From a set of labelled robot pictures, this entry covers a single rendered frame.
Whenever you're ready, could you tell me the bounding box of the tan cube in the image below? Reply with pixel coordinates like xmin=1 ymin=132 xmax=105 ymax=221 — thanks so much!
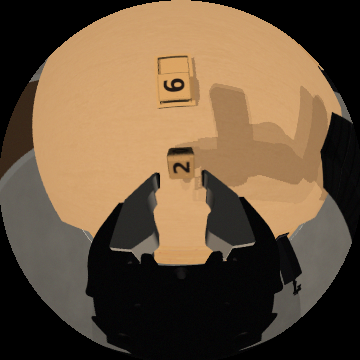
xmin=167 ymin=147 xmax=195 ymax=179
xmin=157 ymin=72 xmax=192 ymax=103

